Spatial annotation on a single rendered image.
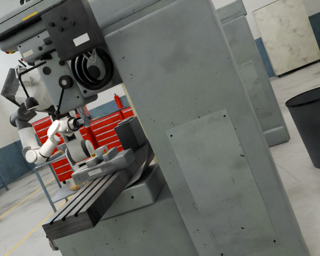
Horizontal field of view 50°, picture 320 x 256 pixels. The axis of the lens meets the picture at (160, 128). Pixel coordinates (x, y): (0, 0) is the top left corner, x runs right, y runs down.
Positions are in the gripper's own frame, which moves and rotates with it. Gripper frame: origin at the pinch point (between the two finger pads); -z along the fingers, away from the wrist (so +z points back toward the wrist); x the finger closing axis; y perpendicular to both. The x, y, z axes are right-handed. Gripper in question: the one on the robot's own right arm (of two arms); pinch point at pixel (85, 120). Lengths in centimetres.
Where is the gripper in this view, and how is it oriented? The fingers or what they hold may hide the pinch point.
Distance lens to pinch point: 198.5
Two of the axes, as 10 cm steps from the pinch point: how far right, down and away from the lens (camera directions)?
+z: -7.3, 2.0, 6.5
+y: 3.8, 9.1, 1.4
